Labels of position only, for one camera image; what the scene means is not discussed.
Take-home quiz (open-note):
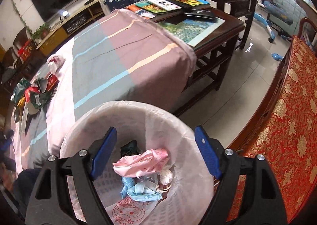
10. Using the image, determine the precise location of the dark green plastic bag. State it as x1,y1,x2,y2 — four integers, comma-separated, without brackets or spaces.
120,140,141,157

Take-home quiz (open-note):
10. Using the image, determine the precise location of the pink plastic bag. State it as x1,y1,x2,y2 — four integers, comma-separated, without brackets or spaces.
113,148,169,178

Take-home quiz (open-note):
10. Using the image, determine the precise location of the light blue face mask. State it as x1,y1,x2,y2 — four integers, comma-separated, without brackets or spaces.
120,177,163,202

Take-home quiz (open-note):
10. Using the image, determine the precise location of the red snack wrapper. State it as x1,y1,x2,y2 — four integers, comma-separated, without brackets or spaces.
25,86,41,103

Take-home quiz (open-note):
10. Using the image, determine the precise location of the yellow snack bag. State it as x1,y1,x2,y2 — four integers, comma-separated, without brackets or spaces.
13,97,26,123

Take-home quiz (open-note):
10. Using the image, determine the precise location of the white medicine box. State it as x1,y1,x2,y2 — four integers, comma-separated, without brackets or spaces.
21,105,29,135

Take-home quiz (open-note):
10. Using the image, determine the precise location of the white lined trash basket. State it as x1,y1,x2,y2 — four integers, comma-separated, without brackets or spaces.
60,101,214,224

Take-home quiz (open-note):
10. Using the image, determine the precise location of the red gold patterned sofa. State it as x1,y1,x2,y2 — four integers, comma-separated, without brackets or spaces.
230,29,316,224

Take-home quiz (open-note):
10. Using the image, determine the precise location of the green snack packet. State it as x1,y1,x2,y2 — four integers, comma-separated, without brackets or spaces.
26,78,52,115

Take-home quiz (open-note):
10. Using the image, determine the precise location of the red cigarette box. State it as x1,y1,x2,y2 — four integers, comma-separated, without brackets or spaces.
46,74,59,92

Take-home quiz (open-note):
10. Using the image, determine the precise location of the striped patchwork tablecloth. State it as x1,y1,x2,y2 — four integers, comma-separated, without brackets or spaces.
10,9,197,172

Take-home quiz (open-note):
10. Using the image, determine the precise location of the white plastic bag red scrap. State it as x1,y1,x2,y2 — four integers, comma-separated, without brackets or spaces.
47,55,65,74

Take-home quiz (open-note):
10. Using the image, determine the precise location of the green tissue pack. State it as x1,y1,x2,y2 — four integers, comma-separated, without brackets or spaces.
10,78,31,107

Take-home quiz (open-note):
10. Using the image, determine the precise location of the dark wooden armchair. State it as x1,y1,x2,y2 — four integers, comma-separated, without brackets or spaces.
1,27,43,93

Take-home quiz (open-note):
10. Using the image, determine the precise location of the red gift box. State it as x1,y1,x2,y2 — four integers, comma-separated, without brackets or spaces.
18,39,36,63

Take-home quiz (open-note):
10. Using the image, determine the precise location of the potted green plant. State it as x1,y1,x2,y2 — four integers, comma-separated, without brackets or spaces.
32,23,51,40

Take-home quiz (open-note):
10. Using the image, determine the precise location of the yellow wooden TV cabinet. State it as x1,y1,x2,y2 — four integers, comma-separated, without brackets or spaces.
36,0,105,56

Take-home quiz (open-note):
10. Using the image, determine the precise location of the dark wooden side table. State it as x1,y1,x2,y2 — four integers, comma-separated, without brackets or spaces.
153,0,257,116

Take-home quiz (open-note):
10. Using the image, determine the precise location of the blue child chair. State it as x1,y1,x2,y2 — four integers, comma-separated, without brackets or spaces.
254,0,293,43

